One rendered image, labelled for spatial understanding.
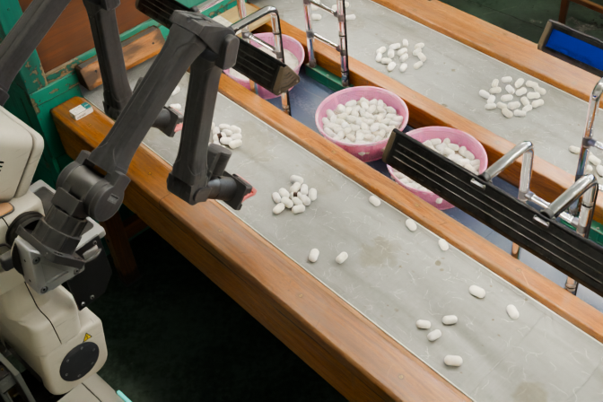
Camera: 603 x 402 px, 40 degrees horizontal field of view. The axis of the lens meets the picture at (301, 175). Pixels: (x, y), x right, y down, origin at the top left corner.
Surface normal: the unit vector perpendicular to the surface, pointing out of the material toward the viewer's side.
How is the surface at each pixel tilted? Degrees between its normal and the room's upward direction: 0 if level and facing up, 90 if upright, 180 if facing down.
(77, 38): 90
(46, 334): 90
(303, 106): 0
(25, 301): 90
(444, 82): 0
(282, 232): 0
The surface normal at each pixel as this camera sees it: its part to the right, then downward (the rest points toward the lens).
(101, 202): 0.81, 0.47
